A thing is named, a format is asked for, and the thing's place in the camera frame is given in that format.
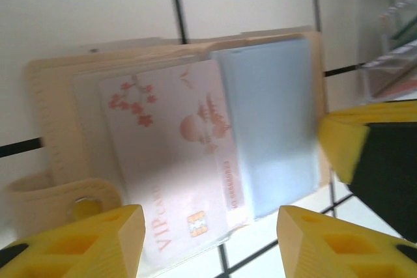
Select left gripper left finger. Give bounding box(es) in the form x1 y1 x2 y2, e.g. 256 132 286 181
0 204 146 278

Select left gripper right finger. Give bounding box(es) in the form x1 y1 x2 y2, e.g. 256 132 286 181
276 205 417 278

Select beige card holder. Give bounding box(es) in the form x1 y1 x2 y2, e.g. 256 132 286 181
3 25 330 236

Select clear acrylic card stand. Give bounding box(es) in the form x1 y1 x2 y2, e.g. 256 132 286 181
356 0 417 103

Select light blue card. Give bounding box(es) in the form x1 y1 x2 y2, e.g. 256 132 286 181
208 37 322 222

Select white pink VIP card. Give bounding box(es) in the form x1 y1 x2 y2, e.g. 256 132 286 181
97 59 247 259

